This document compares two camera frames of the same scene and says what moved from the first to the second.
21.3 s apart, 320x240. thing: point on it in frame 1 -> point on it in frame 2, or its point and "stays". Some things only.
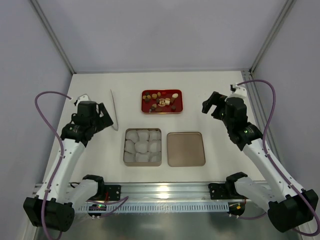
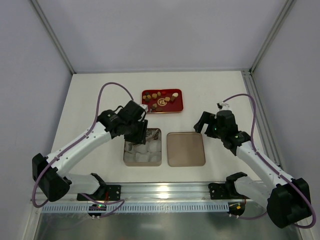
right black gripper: x=216 y=107 -> x=208 y=122
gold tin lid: x=185 y=149 stays
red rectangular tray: x=159 y=101 stays
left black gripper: x=104 y=117 -> x=141 y=131
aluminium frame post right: x=284 y=12 stays
